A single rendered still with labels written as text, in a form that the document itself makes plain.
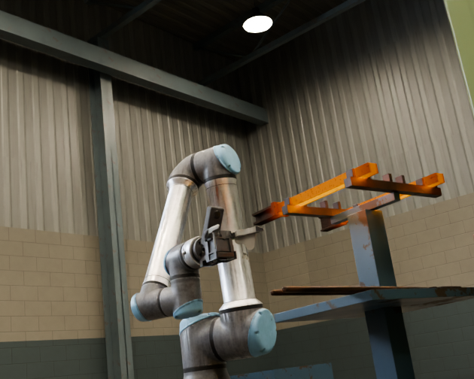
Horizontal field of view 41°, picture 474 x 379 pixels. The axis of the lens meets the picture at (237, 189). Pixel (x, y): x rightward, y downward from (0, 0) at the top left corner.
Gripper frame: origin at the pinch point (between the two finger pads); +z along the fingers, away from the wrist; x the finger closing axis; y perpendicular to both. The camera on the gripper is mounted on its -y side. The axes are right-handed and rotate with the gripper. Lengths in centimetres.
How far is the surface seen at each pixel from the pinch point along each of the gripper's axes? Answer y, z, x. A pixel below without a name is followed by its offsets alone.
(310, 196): 1.0, 29.0, 1.3
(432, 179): 0, 46, -22
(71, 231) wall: -199, -727, -254
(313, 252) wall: -172, -711, -709
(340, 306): 28.1, 39.0, 7.8
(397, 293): 27, 48, 0
